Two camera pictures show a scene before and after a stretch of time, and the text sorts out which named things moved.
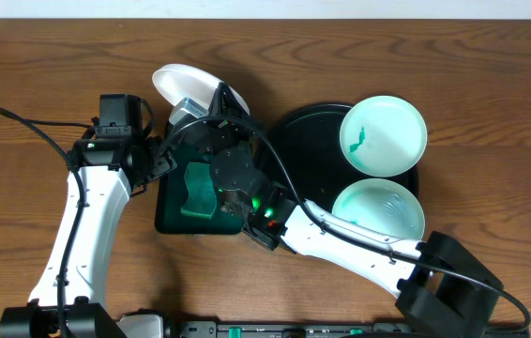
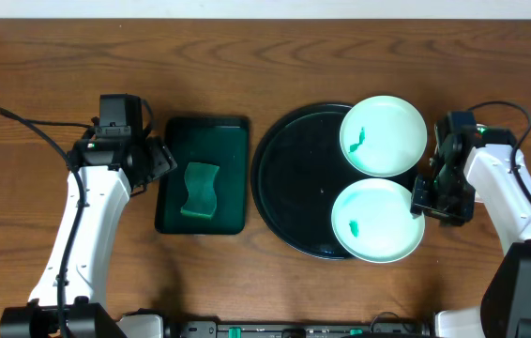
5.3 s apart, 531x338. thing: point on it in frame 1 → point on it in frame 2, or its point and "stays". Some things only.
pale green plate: x=383 y=207 stays
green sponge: x=201 y=198 stays
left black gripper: x=160 y=164 stays
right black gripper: x=227 y=106 → x=457 y=216
